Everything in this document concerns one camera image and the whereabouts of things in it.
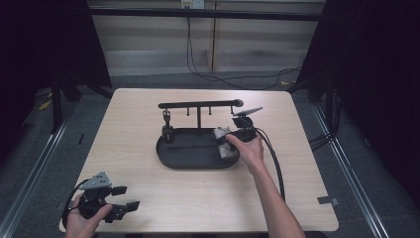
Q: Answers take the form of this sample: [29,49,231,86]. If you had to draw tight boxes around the black car key with clip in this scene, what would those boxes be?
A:
[160,109,175,145]

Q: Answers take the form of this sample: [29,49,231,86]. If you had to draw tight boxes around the person's right hand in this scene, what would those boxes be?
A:
[225,133,265,174]

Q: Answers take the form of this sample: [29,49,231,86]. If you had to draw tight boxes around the black cable bundle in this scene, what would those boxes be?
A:
[307,88,344,153]

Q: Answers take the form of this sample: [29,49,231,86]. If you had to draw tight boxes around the metal floor rail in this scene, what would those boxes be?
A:
[310,103,392,238]
[0,107,77,238]

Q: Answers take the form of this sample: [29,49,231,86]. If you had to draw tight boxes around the black curtain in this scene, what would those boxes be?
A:
[286,0,420,207]
[0,0,113,168]

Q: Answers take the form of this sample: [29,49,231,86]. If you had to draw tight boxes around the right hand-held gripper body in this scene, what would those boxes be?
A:
[227,106,264,144]

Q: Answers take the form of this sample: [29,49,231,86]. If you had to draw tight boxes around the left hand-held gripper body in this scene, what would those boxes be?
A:
[77,171,128,223]

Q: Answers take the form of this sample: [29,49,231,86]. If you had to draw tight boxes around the right hand-held gripper cable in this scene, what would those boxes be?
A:
[254,127,287,203]

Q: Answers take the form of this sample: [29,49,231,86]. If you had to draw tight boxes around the yellow tape scrap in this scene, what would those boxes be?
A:
[38,98,53,112]

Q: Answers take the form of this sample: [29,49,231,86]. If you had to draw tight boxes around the grey key pouch with ring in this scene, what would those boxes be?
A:
[213,126,240,160]

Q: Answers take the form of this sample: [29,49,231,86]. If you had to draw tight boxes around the white wall socket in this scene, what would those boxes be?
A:
[180,0,206,10]

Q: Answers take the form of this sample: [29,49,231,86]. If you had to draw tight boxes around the hand-held gripper cable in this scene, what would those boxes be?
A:
[254,127,287,203]
[60,178,91,229]

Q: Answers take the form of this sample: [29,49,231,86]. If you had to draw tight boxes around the black key rack with tray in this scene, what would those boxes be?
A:
[156,98,245,171]

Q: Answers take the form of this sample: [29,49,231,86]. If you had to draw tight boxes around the black stand post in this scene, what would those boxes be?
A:
[50,73,64,134]

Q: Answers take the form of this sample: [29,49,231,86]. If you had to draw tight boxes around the black cable on wall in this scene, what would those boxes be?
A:
[185,16,302,91]

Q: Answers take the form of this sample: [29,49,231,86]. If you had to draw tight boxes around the black horizontal bar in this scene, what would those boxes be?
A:
[87,7,324,23]

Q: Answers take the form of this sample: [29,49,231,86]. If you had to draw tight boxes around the person's left hand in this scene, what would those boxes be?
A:
[64,193,114,238]

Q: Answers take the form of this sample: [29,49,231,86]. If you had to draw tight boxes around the left hand-held gripper cable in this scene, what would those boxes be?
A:
[60,178,91,229]

